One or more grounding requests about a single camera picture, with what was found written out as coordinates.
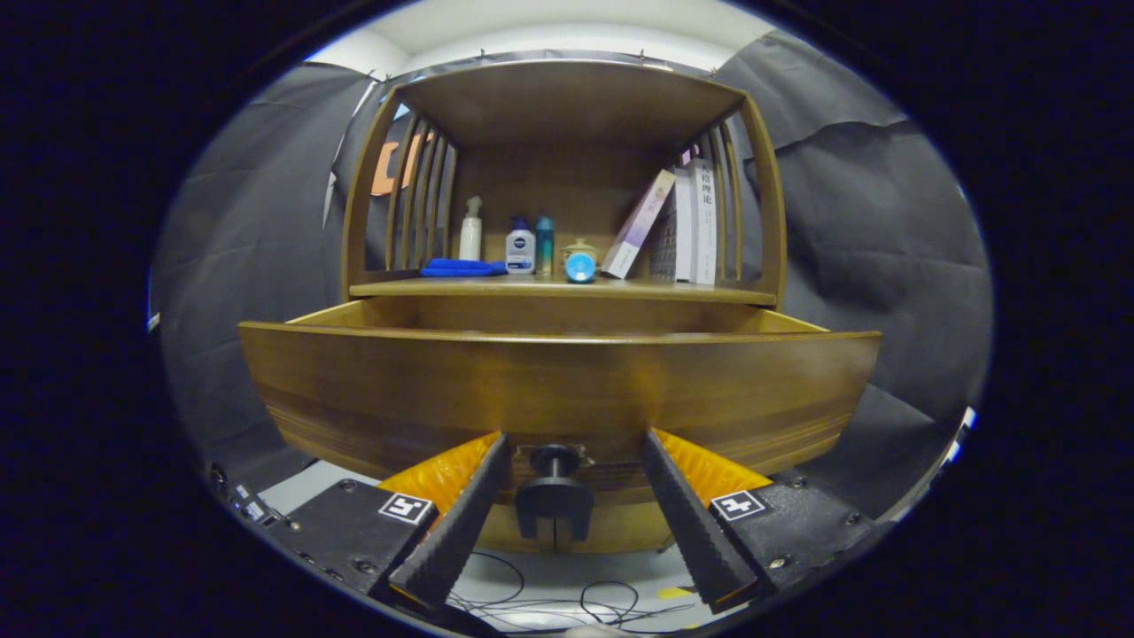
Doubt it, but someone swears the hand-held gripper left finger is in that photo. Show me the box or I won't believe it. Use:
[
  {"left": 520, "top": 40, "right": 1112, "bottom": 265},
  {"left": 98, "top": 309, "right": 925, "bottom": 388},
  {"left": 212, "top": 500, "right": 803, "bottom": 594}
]
[{"left": 261, "top": 432, "right": 510, "bottom": 621}]

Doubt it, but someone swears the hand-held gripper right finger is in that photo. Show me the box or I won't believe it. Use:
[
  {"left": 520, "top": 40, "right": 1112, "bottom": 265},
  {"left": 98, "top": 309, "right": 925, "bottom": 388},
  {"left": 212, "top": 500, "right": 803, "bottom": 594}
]
[{"left": 641, "top": 428, "right": 878, "bottom": 614}]

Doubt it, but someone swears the black drawer knob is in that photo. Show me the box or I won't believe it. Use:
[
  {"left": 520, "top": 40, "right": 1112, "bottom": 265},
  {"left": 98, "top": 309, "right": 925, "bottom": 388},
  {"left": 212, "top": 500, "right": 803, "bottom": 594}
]
[{"left": 517, "top": 443, "right": 595, "bottom": 517}]

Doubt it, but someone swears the wooden drawer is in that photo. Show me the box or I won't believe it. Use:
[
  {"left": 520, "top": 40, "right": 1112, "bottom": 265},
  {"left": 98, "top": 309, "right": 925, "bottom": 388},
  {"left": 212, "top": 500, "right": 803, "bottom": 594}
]
[{"left": 237, "top": 295, "right": 882, "bottom": 508}]

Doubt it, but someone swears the wooden cabinet door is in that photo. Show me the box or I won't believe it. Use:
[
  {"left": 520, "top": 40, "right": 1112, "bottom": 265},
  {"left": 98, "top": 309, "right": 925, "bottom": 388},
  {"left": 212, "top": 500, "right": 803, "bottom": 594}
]
[
  {"left": 481, "top": 505, "right": 556, "bottom": 553},
  {"left": 555, "top": 503, "right": 676, "bottom": 553}
]

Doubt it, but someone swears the wooden countertop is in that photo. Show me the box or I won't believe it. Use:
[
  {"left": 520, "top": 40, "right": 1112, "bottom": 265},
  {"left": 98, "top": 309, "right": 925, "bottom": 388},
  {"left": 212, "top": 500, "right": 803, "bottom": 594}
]
[{"left": 348, "top": 275, "right": 781, "bottom": 308}]

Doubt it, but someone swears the wooden cabinet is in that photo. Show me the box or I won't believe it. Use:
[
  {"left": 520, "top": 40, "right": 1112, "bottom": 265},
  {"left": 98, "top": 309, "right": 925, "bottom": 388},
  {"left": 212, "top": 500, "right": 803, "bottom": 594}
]
[{"left": 341, "top": 59, "right": 789, "bottom": 555}]

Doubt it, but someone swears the blue folded cloth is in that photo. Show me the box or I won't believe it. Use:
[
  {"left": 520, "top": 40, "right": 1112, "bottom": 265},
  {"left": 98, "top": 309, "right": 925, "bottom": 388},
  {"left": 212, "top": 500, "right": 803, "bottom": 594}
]
[{"left": 419, "top": 258, "right": 508, "bottom": 278}]

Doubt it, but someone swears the dark patterned book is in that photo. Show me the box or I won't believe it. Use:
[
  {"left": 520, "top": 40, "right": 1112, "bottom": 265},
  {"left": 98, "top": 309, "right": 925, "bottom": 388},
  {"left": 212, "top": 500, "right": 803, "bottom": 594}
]
[{"left": 651, "top": 208, "right": 679, "bottom": 282}]

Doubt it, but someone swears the white lotion bottle blue cap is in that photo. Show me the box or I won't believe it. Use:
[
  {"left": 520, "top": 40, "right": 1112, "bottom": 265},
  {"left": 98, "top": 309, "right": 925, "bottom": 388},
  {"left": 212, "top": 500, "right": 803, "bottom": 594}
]
[{"left": 505, "top": 216, "right": 536, "bottom": 275}]

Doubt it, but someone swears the white spray bottle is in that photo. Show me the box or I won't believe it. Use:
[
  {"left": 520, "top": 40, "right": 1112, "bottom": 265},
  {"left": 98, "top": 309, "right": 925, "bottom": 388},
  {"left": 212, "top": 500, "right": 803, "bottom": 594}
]
[{"left": 459, "top": 196, "right": 484, "bottom": 261}]

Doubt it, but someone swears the purple cover book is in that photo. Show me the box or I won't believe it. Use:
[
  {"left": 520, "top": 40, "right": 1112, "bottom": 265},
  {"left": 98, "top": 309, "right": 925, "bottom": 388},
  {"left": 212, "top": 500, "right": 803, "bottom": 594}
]
[{"left": 601, "top": 169, "right": 677, "bottom": 280}]

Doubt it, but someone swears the white book black lettering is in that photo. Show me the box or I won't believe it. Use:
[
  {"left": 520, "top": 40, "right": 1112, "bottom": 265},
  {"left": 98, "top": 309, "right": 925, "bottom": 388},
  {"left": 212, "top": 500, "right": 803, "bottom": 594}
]
[{"left": 689, "top": 158, "right": 718, "bottom": 285}]

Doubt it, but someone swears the black floor cable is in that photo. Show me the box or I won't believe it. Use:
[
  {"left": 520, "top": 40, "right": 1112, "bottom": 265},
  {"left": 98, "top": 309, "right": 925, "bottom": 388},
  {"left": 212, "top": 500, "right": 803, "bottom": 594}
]
[
  {"left": 447, "top": 549, "right": 530, "bottom": 614},
  {"left": 579, "top": 580, "right": 701, "bottom": 628}
]

